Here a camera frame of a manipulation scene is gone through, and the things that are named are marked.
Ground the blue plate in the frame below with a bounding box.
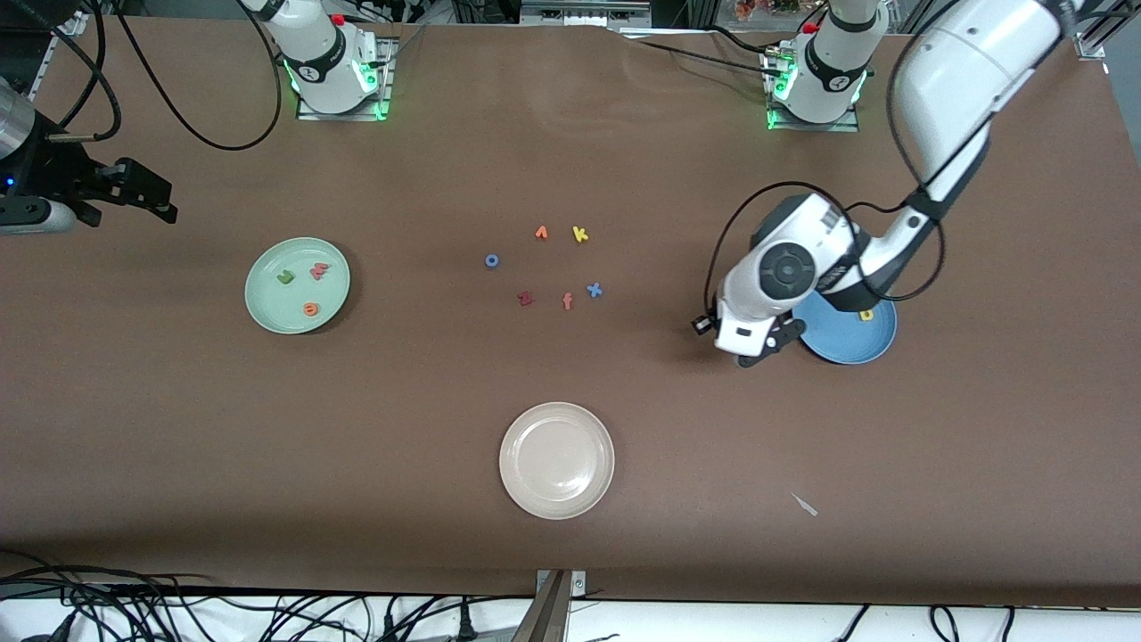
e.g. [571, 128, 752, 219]
[796, 294, 899, 366]

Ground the light green plate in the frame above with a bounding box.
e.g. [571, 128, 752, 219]
[244, 236, 352, 336]

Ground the beige plate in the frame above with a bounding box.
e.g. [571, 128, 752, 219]
[498, 401, 616, 521]

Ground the brown table cover sheet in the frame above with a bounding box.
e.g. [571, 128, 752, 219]
[0, 16, 1141, 609]

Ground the orange colourful object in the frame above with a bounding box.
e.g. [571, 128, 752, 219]
[733, 0, 803, 21]

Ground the grey metal box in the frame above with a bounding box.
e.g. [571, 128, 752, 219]
[520, 0, 652, 28]

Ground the aluminium frame rail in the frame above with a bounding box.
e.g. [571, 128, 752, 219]
[16, 11, 88, 121]

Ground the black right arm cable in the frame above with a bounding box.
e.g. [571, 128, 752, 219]
[49, 0, 283, 151]

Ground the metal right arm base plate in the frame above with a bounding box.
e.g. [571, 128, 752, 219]
[297, 37, 393, 122]

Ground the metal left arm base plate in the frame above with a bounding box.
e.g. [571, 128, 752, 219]
[767, 49, 862, 134]

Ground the black cable on table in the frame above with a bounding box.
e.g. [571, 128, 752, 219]
[624, 25, 785, 77]

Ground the grey camera pole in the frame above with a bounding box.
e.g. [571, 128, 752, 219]
[513, 571, 571, 642]

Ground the aluminium corner bracket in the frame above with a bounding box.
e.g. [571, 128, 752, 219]
[1074, 18, 1111, 62]

